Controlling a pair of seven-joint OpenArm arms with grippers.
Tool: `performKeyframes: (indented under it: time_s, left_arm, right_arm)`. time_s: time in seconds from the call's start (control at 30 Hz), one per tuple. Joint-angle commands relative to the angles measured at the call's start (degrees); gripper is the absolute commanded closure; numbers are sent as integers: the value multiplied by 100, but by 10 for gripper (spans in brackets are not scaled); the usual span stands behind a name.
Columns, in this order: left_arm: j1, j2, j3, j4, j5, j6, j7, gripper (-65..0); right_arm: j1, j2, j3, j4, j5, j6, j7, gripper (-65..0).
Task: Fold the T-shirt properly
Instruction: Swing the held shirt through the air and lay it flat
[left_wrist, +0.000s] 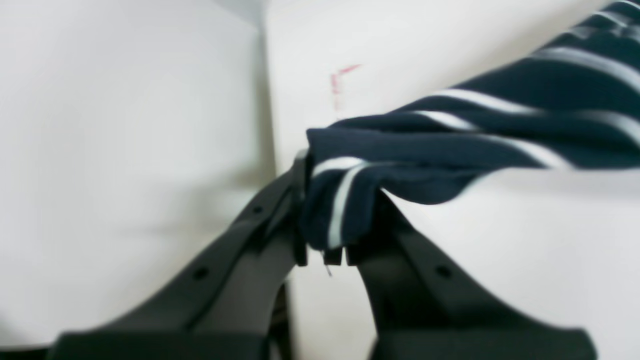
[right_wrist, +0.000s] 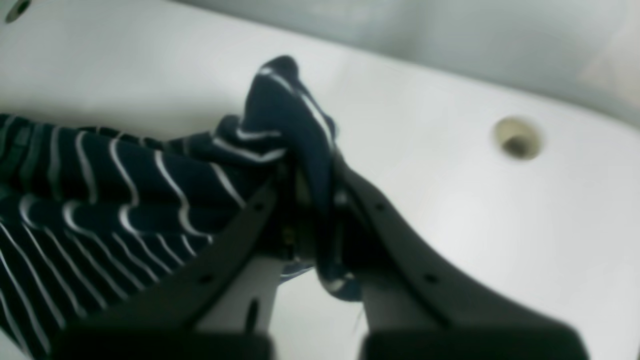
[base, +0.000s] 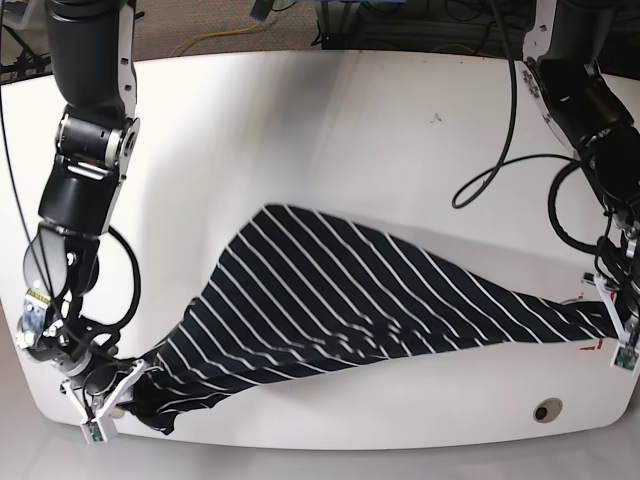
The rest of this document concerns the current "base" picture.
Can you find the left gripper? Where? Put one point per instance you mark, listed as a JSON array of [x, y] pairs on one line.
[[622, 266]]

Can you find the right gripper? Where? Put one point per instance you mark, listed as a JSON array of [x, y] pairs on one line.
[[91, 371]]

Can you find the navy white striped T-shirt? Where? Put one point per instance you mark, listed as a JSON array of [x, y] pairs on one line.
[[298, 293]]

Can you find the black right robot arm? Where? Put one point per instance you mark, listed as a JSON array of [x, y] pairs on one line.
[[91, 47]]

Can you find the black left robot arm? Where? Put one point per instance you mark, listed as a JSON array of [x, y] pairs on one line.
[[560, 52]]

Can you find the red tape rectangle marker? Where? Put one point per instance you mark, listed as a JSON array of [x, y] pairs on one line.
[[592, 345]]

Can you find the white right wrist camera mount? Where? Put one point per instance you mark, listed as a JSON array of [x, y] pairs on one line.
[[97, 423]]

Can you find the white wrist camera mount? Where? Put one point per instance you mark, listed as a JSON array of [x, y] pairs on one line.
[[97, 423], [626, 354]]

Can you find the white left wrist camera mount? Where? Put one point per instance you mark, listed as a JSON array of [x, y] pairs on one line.
[[626, 354]]

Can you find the right table cable grommet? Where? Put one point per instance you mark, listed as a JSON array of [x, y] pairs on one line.
[[548, 410]]

